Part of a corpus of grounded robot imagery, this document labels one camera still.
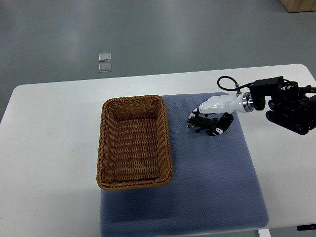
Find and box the white table leg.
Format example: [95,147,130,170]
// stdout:
[257,229,271,237]

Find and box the wooden box corner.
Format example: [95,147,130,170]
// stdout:
[280,0,316,13]

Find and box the upper clear floor tile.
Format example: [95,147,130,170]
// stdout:
[98,53,112,62]

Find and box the blue quilted mat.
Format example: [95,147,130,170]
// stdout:
[100,93,269,237]

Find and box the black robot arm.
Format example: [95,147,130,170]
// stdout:
[217,76,316,135]

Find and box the dark green toy crocodile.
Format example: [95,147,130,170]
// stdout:
[187,116,221,136]

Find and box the black bracket under table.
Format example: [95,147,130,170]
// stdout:
[297,224,316,231]

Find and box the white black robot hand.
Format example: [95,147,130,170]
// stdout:
[188,92,254,134]

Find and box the brown wicker basket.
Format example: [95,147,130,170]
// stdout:
[96,95,174,191]

